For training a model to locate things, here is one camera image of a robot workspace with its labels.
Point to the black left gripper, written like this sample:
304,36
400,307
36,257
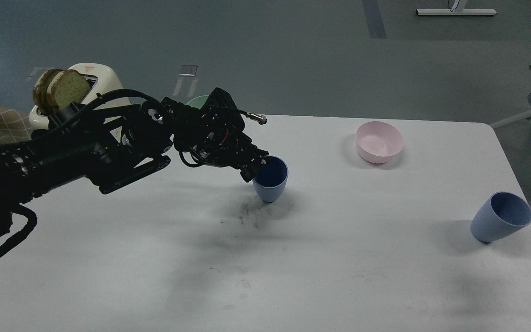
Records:
214,136

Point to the light blue cup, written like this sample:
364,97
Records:
501,215

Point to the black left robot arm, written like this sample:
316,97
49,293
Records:
116,139

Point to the green bowl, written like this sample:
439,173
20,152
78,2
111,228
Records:
198,102

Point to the pink bowl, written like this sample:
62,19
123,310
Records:
378,142

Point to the cream white toaster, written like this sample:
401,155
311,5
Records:
102,79

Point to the toast slice front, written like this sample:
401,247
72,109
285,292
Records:
66,87

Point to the toast slice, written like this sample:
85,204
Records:
39,91
66,87

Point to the toast slice back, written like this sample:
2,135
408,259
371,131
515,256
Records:
39,91

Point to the white stand foot background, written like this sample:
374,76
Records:
456,8

